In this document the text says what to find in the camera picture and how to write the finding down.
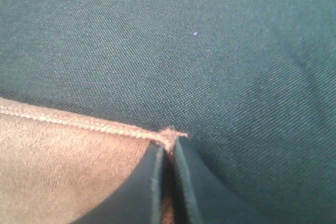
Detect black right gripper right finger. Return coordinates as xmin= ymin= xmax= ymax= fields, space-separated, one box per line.
xmin=173 ymin=137 xmax=263 ymax=223

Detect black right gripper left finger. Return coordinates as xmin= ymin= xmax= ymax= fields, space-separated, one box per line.
xmin=73 ymin=145 xmax=165 ymax=223

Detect brown towel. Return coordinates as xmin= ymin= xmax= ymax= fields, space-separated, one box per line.
xmin=1 ymin=98 xmax=182 ymax=223

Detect black table cloth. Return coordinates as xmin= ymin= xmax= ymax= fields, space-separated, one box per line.
xmin=1 ymin=0 xmax=335 ymax=223

